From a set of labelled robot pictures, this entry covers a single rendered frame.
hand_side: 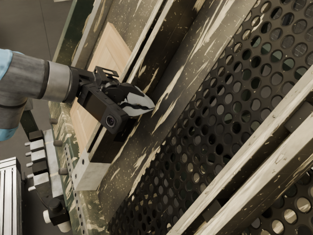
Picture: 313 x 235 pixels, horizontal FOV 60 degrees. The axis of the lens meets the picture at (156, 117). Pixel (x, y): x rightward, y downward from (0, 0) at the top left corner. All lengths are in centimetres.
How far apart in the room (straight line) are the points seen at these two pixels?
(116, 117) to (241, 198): 26
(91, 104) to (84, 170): 32
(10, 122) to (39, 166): 61
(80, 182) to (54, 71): 42
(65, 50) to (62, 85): 86
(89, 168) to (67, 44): 72
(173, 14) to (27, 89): 33
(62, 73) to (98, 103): 9
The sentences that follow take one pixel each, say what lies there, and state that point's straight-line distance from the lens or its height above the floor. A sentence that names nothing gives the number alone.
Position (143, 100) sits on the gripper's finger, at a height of 125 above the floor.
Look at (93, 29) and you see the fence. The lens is 109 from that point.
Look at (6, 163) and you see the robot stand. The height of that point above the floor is 23.
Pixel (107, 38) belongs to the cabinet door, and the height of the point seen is 121.
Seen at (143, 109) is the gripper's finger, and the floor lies 122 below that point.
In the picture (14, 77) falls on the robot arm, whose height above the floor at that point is 138.
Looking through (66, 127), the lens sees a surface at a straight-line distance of 109.
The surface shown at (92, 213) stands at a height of 90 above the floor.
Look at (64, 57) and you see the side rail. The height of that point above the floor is 96.
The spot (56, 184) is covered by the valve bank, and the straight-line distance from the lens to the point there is 114.
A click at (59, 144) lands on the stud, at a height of 86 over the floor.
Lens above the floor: 165
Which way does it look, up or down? 43 degrees down
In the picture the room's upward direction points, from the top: straight up
